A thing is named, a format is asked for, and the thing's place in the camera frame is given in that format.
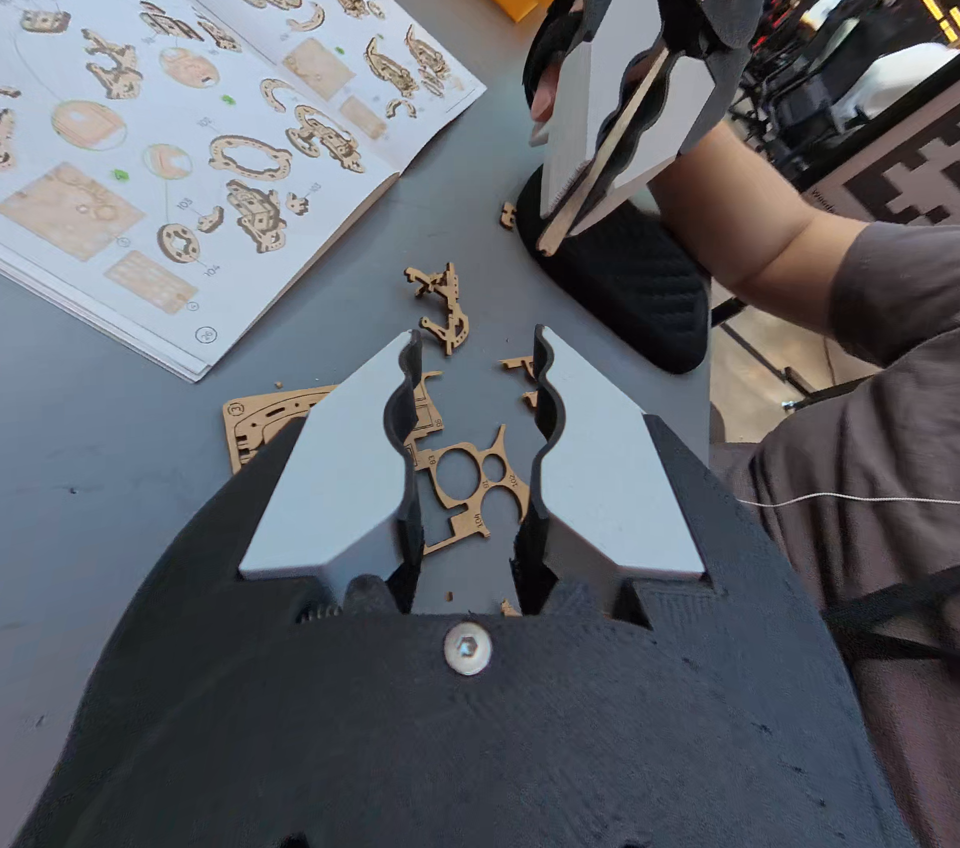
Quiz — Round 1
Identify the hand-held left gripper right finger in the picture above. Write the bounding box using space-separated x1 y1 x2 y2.
516 324 708 603

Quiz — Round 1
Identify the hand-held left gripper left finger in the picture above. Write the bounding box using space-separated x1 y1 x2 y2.
238 329 426 597

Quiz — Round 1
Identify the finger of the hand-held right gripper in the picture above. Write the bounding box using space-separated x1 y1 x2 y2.
566 54 715 239
540 0 666 220

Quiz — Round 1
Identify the thin wooden sheet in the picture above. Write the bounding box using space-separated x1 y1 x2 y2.
536 47 671 258

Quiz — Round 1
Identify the small wooden model assembly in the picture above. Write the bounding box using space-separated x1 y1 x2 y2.
403 261 471 357

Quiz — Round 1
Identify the person's right forearm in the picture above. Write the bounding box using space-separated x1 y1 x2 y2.
646 116 886 354

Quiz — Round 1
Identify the person's right hand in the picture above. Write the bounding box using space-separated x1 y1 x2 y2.
522 0 601 123

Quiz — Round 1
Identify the black honeycomb wrist rest pad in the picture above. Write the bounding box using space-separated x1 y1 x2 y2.
516 164 712 376

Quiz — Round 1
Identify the assembly instruction booklet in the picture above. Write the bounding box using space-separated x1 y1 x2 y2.
0 0 489 384

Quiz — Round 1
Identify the white thread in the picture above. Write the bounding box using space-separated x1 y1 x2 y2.
738 490 960 508

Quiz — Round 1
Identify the framed fiducial marker sign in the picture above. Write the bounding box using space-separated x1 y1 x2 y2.
801 113 960 228

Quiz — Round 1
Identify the large wooden part sheet frame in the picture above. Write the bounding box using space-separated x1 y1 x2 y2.
222 354 541 558

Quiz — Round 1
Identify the black strap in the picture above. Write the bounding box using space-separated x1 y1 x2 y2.
821 574 960 661

